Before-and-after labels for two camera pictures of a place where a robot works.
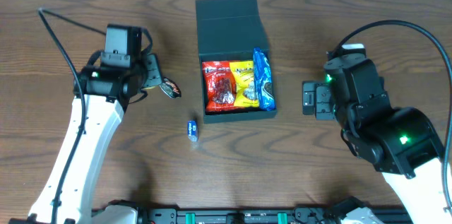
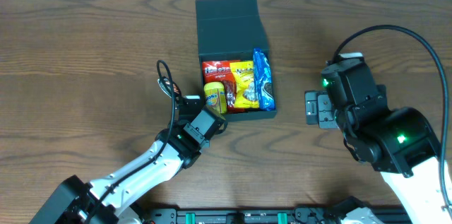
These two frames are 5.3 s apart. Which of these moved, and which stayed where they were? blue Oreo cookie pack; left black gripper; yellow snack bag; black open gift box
Moved: left black gripper
Stayed: black open gift box; yellow snack bag; blue Oreo cookie pack
